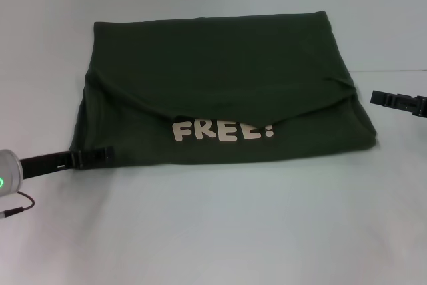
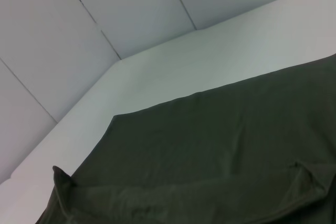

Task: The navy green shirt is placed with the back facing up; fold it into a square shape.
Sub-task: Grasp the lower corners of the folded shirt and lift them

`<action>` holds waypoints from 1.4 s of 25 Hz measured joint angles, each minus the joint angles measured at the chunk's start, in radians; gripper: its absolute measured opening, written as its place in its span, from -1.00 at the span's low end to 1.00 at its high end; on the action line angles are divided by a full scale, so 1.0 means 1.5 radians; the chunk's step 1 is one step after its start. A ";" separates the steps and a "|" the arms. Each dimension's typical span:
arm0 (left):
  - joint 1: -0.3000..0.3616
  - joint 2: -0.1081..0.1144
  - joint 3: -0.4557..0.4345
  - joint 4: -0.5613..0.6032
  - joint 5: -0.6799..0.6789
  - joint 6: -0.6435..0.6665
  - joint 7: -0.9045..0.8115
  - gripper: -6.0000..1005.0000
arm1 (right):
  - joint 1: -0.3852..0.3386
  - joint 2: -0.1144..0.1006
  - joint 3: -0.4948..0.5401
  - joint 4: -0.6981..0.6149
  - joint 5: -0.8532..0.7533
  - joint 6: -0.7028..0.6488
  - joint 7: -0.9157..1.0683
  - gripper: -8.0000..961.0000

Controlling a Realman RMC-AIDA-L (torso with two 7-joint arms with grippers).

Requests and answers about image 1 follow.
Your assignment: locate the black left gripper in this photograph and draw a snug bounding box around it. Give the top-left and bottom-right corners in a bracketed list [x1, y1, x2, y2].
[19, 146, 115, 179]

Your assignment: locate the dark green shirt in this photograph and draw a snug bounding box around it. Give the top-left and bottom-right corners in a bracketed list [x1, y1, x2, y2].
[68, 10, 380, 168]

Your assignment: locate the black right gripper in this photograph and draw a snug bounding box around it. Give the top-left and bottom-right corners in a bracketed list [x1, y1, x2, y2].
[370, 90, 427, 117]

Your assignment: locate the left arm connector cable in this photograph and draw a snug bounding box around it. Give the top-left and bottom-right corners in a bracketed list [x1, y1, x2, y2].
[0, 190, 36, 221]

